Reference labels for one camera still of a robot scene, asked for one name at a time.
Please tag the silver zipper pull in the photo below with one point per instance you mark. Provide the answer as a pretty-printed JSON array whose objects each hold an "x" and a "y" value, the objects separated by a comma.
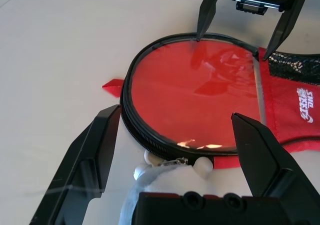
[{"x": 175, "y": 162}]

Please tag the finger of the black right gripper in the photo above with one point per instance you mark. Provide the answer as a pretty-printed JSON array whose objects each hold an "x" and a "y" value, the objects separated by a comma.
[
  {"x": 207, "y": 12},
  {"x": 285, "y": 27}
]

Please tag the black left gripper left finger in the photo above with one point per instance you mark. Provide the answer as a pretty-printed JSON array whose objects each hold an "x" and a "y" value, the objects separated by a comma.
[{"x": 72, "y": 180}]

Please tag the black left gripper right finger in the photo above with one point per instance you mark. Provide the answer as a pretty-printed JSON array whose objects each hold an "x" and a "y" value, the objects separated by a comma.
[{"x": 270, "y": 165}]

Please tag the red black paddle case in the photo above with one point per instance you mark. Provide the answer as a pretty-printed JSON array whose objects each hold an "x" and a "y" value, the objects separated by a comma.
[{"x": 282, "y": 110}]

